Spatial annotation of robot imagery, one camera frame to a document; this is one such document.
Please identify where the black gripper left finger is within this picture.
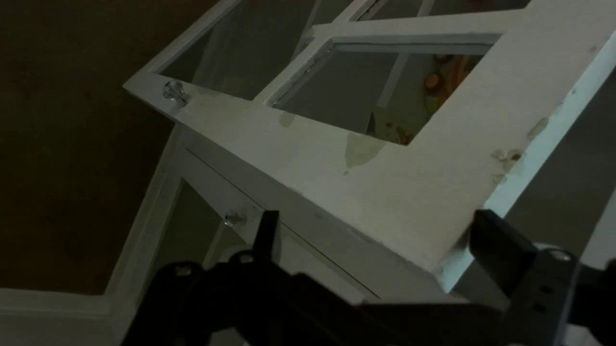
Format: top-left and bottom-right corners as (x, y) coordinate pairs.
(121, 208), (312, 346)

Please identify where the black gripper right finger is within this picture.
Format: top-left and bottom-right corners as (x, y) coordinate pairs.
(466, 208), (616, 346)

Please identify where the white cabinet door chipped paint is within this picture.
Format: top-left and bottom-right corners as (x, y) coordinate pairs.
(123, 0), (616, 294)

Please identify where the small metal door knob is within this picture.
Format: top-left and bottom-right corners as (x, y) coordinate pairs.
(221, 210), (250, 229)
(159, 79), (192, 110)

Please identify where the tall white glass-door cabinet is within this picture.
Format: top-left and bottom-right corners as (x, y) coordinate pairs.
(0, 64), (616, 346)

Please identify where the white glass cabinet door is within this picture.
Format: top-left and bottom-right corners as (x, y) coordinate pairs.
(152, 131), (383, 323)

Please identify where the orange toy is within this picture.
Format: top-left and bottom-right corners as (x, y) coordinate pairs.
(419, 54), (485, 102)

